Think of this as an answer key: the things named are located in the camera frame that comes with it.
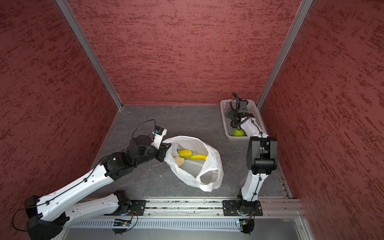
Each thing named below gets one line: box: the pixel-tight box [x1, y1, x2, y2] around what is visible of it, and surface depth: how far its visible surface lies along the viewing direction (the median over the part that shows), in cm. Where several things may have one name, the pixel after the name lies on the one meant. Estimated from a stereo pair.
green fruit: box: [233, 127, 245, 137], surface depth 98 cm
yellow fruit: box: [177, 149, 193, 157], surface depth 91 cm
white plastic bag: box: [163, 136, 224, 192], surface depth 68 cm
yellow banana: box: [189, 154, 208, 161], surface depth 91 cm
